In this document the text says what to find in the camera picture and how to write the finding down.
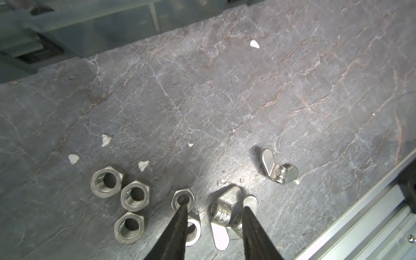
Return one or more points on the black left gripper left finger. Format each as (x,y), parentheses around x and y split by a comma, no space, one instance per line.
(172,243)

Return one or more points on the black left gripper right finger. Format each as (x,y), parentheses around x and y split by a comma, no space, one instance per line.
(257,244)

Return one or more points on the silver wing nut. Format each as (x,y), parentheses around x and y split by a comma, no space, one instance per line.
(221,211)
(281,174)
(222,235)

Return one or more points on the large silver hex nut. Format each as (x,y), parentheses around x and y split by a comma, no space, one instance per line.
(193,231)

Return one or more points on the green plastic organizer box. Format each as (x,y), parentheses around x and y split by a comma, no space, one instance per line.
(35,34)

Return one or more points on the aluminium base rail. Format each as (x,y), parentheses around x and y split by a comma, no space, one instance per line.
(379,226)

